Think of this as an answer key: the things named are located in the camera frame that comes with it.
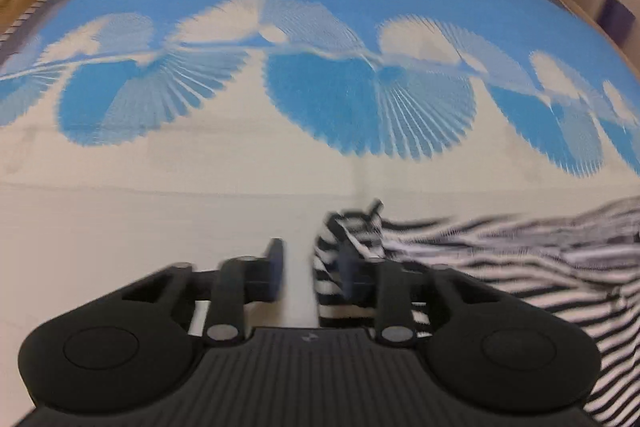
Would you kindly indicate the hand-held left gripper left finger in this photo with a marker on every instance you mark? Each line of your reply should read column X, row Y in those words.
column 276, row 269

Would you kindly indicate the purple rectangular object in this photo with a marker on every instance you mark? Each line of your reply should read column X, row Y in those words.
column 617, row 19

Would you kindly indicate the blue white patterned blanket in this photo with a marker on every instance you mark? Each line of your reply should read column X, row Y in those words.
column 320, row 82

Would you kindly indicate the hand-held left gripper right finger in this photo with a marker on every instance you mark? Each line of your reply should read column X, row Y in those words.
column 347, row 279

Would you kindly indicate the black white striped shirt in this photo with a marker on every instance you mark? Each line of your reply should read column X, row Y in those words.
column 500, row 267

